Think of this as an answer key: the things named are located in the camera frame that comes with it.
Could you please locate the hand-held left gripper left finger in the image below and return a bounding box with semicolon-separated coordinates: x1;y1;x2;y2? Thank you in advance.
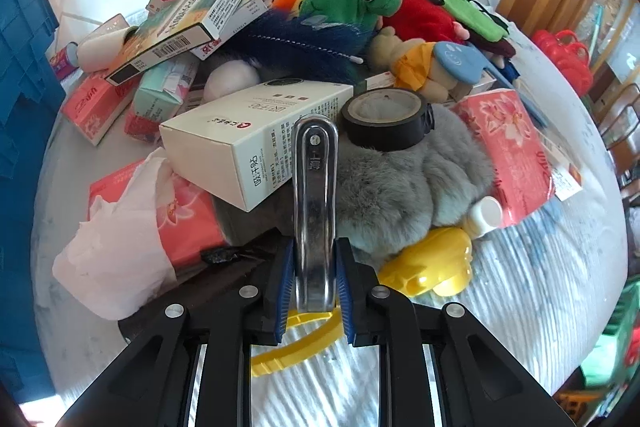
57;237;297;427

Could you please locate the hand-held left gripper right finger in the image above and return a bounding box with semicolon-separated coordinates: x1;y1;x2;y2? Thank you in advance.
334;237;576;427

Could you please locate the metal clip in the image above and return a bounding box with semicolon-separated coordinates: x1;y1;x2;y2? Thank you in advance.
292;116;341;314

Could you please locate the blue plastic crate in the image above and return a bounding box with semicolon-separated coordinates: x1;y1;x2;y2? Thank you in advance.
0;0;67;408

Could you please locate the yellow plastic toy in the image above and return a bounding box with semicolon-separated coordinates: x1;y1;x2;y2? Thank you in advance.
250;226;474;379

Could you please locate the pink tissue pack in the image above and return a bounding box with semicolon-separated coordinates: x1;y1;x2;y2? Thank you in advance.
61;72;135;146
451;88;557;229
88;158;228;270

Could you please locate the grey fluffy plush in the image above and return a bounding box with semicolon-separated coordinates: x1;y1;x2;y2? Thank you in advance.
334;106;497;267

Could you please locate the small white bottle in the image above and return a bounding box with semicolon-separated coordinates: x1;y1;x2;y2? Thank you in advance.
461;196;504;239

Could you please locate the white carton box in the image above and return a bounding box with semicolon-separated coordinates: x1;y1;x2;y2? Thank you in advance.
159;78;356;212

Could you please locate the white crumpled tissue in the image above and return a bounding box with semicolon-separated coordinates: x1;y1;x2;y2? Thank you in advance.
52;147;178;321

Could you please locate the black tape roll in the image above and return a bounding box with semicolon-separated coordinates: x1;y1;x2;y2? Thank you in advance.
339;88;436;154

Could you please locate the white plush ball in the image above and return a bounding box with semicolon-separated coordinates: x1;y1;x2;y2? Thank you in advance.
201;58;262;104

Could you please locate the teal tissue pack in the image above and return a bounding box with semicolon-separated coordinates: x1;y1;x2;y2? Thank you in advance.
131;56;202;121

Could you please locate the bear plush yellow shirt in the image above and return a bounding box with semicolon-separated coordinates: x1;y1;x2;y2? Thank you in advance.
369;28;452;104

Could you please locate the flat white orange box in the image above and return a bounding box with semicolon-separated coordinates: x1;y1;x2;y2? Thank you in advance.
540;126;584;201

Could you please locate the light blue smiley plush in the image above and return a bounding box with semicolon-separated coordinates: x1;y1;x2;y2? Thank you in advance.
431;41;492;84

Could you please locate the white red medicine box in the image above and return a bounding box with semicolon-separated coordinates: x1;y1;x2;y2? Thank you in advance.
189;0;272;61

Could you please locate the green orange medicine box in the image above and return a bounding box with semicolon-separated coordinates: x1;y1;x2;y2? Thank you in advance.
106;0;252;86

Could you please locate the dark blue cloth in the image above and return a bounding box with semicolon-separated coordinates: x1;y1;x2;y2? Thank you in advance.
486;38;519;81

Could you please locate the white tube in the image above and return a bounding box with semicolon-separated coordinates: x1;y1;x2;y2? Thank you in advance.
76;26;139;71

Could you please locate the wooden chair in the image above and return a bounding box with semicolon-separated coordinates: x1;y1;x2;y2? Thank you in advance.
596;81;640;208

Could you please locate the red plastic basket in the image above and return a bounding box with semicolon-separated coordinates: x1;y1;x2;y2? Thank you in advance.
530;29;594;96

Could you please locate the teal broom handle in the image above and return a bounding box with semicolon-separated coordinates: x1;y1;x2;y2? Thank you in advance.
589;4;604;54

